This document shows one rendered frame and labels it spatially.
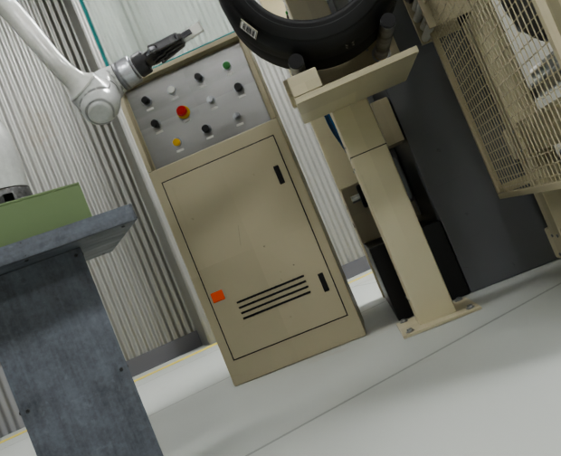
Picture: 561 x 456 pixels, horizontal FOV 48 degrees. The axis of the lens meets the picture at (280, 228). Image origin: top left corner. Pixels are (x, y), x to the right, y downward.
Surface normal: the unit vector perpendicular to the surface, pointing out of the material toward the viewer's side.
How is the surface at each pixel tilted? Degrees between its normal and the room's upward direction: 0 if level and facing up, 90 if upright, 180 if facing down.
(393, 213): 90
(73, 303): 90
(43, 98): 90
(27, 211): 90
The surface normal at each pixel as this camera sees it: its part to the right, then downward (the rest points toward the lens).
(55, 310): 0.36, -0.18
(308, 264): -0.10, 0.00
